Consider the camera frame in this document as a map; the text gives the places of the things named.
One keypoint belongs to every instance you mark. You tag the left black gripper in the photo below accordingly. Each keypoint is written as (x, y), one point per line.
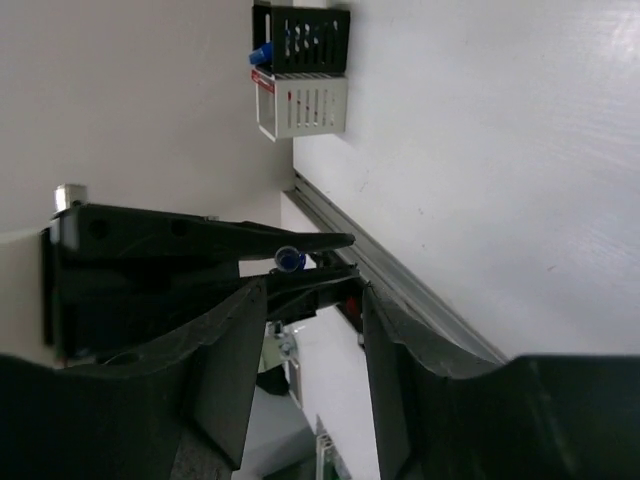
(134, 275)

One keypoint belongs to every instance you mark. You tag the blue pen cap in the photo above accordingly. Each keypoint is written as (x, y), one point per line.
(288, 259)

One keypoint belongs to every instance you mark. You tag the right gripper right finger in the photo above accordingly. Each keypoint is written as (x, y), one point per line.
(440, 412)

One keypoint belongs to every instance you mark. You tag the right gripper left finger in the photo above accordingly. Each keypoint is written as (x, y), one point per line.
(177, 407)

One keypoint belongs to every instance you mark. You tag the white mesh container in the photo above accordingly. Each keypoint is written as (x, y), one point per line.
(303, 104)

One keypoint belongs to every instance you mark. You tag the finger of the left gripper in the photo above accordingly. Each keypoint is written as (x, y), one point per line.
(297, 296)

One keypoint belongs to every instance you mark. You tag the clear spray bottle blue cap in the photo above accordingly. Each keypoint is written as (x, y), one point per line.
(262, 56)

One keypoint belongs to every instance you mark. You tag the red pen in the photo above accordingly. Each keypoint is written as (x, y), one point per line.
(263, 81)

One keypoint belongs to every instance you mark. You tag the black mesh container front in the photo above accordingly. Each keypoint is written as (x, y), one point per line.
(305, 39)

